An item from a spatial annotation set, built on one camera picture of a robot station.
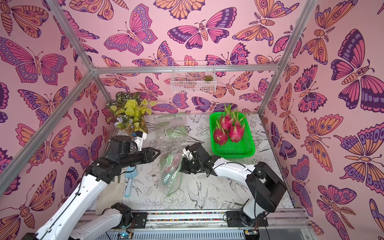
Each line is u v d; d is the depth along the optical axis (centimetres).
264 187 44
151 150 65
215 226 73
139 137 65
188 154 79
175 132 97
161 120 117
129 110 89
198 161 66
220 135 95
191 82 106
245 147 100
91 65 92
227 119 103
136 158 60
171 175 72
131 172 60
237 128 97
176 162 84
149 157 65
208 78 93
